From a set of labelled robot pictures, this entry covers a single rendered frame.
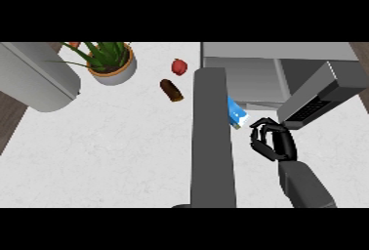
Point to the pale grey rounded appliance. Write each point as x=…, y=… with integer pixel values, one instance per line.
x=36, y=76

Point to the dark grey microwave door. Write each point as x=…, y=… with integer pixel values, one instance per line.
x=213, y=140

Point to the grey microwave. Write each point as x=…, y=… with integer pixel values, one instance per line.
x=288, y=81

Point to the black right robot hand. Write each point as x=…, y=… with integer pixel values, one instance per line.
x=278, y=143

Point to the potted green plant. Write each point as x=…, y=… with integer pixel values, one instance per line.
x=110, y=62

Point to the brown bottle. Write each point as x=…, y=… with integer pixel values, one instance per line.
x=172, y=90

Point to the red apple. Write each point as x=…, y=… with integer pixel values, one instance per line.
x=179, y=66

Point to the blue milk carton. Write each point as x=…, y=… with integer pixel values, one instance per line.
x=237, y=114

